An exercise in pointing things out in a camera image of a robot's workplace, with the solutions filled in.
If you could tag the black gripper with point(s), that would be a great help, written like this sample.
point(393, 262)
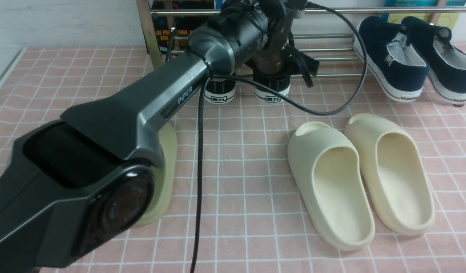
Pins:
point(279, 58)

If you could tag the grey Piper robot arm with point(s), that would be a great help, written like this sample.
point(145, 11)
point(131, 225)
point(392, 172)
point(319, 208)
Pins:
point(75, 183)

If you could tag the metal shoe rack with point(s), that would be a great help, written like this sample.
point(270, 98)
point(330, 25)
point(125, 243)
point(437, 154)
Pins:
point(146, 14)

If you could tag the left navy slip-on shoe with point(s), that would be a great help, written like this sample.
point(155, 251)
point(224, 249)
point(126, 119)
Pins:
point(391, 57)

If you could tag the navy slip-on shoe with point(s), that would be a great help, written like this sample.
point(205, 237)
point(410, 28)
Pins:
point(391, 57)
point(447, 64)

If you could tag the right navy slip-on shoe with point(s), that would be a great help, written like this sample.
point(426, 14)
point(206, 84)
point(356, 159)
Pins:
point(447, 64)

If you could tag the black book orange text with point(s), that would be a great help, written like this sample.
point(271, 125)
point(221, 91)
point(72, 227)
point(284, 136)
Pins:
point(184, 25)

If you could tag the left cream foam slide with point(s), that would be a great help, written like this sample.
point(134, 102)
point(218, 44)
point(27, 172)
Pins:
point(326, 169)

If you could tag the cream foam slide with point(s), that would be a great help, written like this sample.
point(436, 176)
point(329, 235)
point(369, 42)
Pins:
point(392, 169)
point(326, 169)

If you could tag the right cream foam slide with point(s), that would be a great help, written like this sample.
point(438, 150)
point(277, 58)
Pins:
point(392, 169)

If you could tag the right green foam slide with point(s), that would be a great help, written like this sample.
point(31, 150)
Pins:
point(164, 178)

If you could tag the pink checkered tablecloth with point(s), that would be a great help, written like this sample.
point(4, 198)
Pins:
point(253, 219)

